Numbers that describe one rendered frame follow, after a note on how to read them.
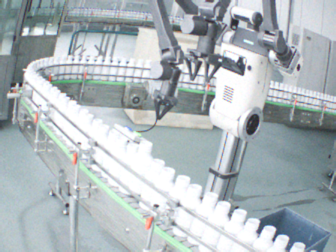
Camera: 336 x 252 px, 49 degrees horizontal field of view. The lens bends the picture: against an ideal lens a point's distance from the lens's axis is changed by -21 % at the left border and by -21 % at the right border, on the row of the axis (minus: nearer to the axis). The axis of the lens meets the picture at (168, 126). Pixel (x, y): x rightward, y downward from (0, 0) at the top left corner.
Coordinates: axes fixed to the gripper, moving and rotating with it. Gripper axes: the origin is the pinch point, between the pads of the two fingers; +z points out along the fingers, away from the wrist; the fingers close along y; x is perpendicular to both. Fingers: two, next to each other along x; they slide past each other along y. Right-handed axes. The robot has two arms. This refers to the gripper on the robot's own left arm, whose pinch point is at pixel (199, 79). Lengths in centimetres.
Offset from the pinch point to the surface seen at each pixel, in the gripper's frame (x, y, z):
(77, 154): 23.1, -26.3, 32.9
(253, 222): -46, -14, 25
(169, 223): -22.0, -20.0, 35.6
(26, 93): 104, -22, 33
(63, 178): 44, -21, 54
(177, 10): 850, 665, -14
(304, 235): -38, 45, 52
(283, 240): -58, -13, 25
